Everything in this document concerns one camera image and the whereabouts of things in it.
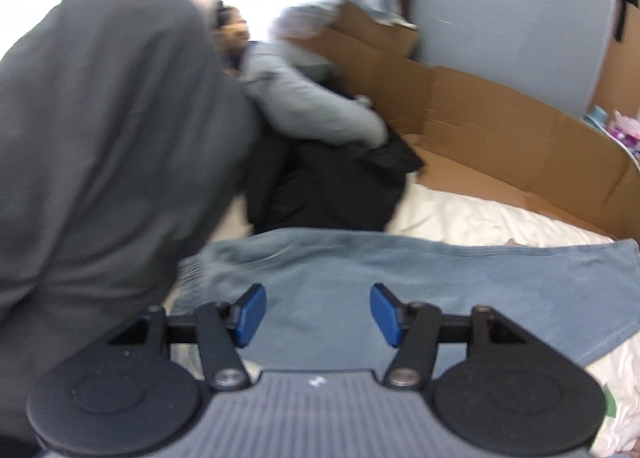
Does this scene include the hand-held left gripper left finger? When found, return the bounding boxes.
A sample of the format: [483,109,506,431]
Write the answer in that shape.
[106,282,268,391]

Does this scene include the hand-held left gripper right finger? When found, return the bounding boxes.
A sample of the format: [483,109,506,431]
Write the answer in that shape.
[369,282,535,390]

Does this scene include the blue denim pants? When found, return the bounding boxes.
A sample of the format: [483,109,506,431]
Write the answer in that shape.
[172,228,640,369]

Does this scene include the black clothes pile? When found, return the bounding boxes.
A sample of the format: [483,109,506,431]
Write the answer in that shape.
[242,130,426,236]

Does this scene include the bear print bed sheet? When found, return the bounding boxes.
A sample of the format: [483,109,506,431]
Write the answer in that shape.
[165,183,640,458]

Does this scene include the dark grey pillow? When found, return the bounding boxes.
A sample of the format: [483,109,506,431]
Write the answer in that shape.
[0,0,261,439]

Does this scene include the cardboard sheet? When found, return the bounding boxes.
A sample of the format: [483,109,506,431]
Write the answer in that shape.
[300,0,640,239]

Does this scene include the grey neck pillow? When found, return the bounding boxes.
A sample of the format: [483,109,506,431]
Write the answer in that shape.
[240,40,388,149]

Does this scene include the brown plush dog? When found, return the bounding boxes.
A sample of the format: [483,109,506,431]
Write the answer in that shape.
[212,0,251,74]

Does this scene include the pink plush toy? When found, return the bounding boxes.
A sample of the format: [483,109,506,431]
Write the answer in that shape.
[607,110,640,139]

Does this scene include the tall cardboard box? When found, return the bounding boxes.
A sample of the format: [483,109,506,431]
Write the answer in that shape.
[590,3,640,119]

